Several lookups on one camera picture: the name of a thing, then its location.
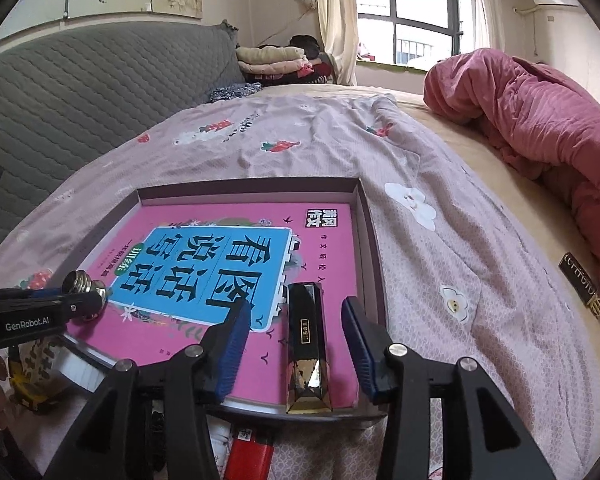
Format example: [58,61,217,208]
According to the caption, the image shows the pink quilt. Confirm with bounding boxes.
[422,47,600,336]

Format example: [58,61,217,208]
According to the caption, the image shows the small white bottle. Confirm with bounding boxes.
[209,414,233,468]

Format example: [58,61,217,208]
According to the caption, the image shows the pink folded blanket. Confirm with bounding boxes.
[239,59,314,77]

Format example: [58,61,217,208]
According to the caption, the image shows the cream curtain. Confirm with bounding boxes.
[455,0,506,55]
[294,0,359,86]

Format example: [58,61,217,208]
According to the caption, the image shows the blue floral cloth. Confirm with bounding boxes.
[207,82,264,104]

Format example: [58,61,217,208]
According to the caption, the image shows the dark red folded clothes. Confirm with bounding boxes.
[244,62,337,87]

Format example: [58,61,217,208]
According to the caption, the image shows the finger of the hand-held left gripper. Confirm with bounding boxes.
[62,292,108,323]
[0,287,67,306]

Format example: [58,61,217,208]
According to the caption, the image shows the black framed window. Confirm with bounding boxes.
[352,0,465,67]

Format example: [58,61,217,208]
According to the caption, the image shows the shallow purple cardboard box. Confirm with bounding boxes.
[55,176,388,426]

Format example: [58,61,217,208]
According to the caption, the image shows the pink blue book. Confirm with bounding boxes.
[67,202,361,408]

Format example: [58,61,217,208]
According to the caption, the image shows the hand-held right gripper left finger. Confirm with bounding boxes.
[42,300,253,480]

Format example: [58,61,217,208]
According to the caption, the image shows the white ribbed bottle cap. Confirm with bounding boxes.
[57,344,112,392]

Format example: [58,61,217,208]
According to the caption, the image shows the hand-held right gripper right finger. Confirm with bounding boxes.
[341,296,556,480]

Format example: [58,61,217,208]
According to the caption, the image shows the red lighter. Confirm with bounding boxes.
[226,426,277,480]

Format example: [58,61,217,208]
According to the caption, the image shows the black garment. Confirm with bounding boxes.
[290,35,324,54]

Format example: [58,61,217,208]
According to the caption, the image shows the black gold lipstick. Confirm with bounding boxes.
[285,282,334,416]

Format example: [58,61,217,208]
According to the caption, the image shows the small black label packet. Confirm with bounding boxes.
[557,250,600,319]

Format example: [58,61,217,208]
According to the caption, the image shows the beige folded blanket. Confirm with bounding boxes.
[236,46,306,66]

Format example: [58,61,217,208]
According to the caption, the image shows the yellow black wristwatch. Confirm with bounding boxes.
[7,335,68,413]

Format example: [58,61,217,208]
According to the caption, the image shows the grey quilted headboard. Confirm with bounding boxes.
[0,22,246,261]

